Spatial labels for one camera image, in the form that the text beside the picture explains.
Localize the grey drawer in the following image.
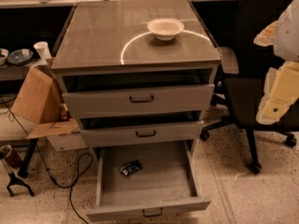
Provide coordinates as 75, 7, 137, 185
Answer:
81, 111, 204, 147
86, 141, 210, 222
63, 68, 213, 119

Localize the white paper cup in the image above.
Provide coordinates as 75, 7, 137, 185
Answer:
34, 41, 51, 60

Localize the black office chair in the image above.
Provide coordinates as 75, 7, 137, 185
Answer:
200, 0, 299, 174

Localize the grey bowl at edge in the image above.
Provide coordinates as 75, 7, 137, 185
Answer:
0, 49, 8, 66

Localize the dark rxbar blueberry wrapper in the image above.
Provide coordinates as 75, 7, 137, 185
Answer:
120, 160, 142, 177

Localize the white paper bowl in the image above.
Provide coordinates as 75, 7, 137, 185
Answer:
148, 18, 184, 41

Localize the middle grey drawer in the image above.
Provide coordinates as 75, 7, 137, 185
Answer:
81, 111, 204, 147

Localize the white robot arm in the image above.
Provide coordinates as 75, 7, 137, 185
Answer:
253, 0, 299, 125

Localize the top grey drawer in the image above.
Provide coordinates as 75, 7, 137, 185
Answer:
63, 68, 213, 119

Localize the bottom grey drawer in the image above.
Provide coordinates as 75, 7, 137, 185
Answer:
86, 141, 210, 222

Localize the dark blue plate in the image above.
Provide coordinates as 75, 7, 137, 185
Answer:
7, 49, 34, 66

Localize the brown cardboard box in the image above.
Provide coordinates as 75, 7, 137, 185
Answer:
12, 64, 86, 151

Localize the black grabber tool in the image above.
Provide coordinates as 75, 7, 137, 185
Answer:
0, 152, 35, 197

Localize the grey drawer cabinet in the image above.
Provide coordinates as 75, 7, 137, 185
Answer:
50, 0, 222, 151

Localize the brown cup on floor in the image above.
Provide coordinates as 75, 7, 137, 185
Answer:
0, 145, 22, 169

